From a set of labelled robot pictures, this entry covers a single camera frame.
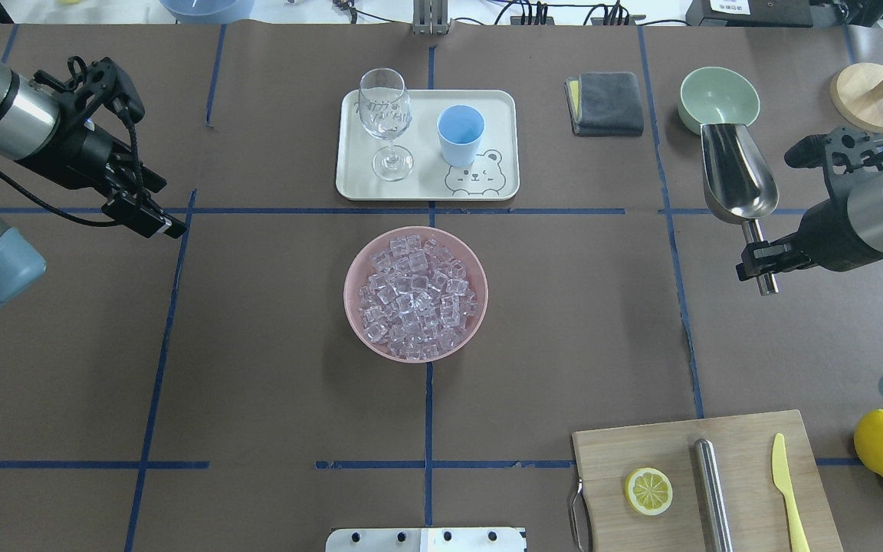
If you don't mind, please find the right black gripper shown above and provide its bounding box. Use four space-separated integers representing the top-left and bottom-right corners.
736 128 883 281

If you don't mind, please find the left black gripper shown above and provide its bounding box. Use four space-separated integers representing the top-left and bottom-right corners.
32 56 187 238

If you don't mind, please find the metal ice scoop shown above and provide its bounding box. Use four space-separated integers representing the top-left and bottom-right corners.
699 122 781 296

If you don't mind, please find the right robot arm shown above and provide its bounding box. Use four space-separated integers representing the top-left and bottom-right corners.
736 128 883 281

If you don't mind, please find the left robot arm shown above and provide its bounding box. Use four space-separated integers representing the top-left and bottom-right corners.
0 56 187 307

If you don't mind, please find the pile of ice cubes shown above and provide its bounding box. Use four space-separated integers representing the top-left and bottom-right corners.
358 235 478 360

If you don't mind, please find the blue plastic cup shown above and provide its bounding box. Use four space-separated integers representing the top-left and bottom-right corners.
437 104 486 167

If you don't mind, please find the green bowl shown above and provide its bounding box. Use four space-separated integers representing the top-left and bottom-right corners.
677 67 761 136

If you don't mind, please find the blue bowl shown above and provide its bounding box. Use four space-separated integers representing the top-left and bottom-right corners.
159 0 256 25

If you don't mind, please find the grey folded cloth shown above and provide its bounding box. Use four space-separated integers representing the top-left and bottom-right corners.
565 72 645 136

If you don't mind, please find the clear wine glass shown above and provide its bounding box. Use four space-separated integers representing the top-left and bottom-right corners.
358 67 414 182

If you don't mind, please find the pink bowl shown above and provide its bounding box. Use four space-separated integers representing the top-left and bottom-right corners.
343 226 489 363

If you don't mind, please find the yellow plastic knife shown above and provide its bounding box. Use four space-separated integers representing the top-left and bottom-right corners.
770 432 810 551

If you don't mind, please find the white bear tray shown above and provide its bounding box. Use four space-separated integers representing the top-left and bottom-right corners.
334 90 520 202

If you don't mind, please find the wooden cutting board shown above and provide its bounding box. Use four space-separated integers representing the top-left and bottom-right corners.
572 409 843 551

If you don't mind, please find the lemon half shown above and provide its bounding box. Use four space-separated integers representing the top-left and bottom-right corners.
624 467 674 516

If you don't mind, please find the steel cylinder rod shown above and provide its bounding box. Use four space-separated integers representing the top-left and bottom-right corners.
693 438 734 551

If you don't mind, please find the aluminium frame post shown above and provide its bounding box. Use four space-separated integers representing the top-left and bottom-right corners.
412 0 451 35

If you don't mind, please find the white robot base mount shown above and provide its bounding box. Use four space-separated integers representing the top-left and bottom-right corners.
325 527 528 551

